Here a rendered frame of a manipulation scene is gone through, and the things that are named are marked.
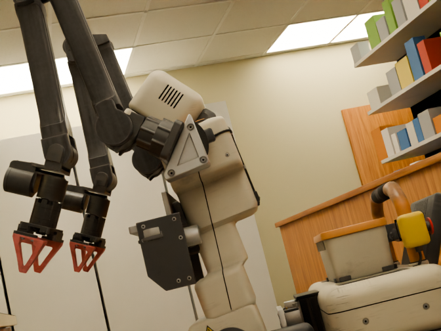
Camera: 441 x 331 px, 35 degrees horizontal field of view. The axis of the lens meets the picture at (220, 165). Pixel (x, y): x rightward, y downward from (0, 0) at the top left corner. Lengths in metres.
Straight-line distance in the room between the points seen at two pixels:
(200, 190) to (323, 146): 4.53
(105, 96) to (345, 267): 0.64
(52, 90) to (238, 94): 4.50
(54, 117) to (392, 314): 0.79
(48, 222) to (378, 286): 0.68
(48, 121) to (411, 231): 0.79
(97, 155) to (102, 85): 0.44
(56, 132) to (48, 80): 0.12
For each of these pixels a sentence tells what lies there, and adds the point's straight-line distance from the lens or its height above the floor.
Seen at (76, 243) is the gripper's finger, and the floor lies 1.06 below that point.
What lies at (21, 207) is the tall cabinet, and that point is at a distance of 5.09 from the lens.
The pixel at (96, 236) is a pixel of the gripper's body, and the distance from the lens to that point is 1.92.
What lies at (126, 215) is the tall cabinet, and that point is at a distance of 5.10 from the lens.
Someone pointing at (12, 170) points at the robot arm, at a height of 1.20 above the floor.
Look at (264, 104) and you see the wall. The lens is 6.01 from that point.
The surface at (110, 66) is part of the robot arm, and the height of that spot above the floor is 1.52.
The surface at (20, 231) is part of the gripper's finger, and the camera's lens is 1.47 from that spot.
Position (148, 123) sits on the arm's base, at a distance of 1.47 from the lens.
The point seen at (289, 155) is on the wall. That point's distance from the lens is 5.96.
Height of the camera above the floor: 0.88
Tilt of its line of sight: 9 degrees up
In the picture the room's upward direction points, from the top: 14 degrees counter-clockwise
